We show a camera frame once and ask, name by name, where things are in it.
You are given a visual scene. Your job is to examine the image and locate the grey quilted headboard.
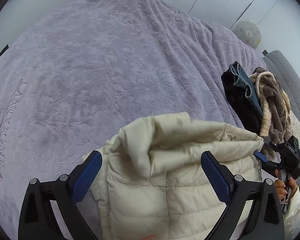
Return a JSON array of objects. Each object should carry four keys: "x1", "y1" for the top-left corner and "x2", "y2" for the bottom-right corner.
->
[{"x1": 262, "y1": 50, "x2": 300, "y2": 142}]

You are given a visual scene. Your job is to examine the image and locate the black folded garment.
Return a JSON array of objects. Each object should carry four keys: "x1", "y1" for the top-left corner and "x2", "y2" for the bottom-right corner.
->
[{"x1": 221, "y1": 69, "x2": 263, "y2": 133}]

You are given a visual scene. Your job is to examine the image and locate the cream quilted puffer jacket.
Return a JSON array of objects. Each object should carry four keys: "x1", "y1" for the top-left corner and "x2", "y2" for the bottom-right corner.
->
[{"x1": 82, "y1": 112, "x2": 285, "y2": 240}]

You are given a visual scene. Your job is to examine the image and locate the folded blue jeans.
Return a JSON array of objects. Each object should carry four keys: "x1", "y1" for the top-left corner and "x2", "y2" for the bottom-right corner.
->
[{"x1": 229, "y1": 62, "x2": 264, "y2": 121}]

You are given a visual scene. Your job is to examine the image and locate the person's right hand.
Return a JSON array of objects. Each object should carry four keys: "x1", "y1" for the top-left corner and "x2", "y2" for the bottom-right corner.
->
[{"x1": 274, "y1": 169, "x2": 298, "y2": 203}]

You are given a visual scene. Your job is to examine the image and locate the cream striped garment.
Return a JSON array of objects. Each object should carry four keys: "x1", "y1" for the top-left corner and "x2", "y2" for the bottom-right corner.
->
[{"x1": 281, "y1": 89, "x2": 291, "y2": 112}]

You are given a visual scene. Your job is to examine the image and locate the cream quilted garment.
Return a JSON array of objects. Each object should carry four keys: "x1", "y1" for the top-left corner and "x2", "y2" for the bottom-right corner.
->
[{"x1": 289, "y1": 111, "x2": 300, "y2": 146}]

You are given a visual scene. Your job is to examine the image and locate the brown fleece garment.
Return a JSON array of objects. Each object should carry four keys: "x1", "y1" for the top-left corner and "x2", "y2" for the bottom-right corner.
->
[{"x1": 249, "y1": 67, "x2": 290, "y2": 143}]

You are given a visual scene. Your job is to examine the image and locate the person's right forearm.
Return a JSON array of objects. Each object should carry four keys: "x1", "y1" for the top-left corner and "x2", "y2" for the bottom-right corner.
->
[{"x1": 282, "y1": 187, "x2": 300, "y2": 240}]

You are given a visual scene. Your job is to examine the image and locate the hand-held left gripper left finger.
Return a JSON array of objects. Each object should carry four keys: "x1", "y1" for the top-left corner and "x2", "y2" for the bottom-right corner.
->
[{"x1": 18, "y1": 151, "x2": 102, "y2": 240}]

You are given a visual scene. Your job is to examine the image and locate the purple embossed blanket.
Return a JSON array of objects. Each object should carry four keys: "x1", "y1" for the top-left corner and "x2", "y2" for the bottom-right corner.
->
[{"x1": 0, "y1": 0, "x2": 268, "y2": 240}]

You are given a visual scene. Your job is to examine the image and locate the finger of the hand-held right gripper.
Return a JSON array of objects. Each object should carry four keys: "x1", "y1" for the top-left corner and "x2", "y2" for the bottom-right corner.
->
[
  {"x1": 263, "y1": 141, "x2": 282, "y2": 153},
  {"x1": 254, "y1": 150, "x2": 282, "y2": 178}
]

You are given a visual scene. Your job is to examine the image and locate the round patterned cushion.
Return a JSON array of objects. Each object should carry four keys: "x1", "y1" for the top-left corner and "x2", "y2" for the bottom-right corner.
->
[{"x1": 235, "y1": 20, "x2": 262, "y2": 49}]

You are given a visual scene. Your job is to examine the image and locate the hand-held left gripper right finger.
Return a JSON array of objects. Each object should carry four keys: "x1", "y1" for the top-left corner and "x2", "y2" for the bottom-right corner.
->
[{"x1": 201, "y1": 151, "x2": 285, "y2": 240}]

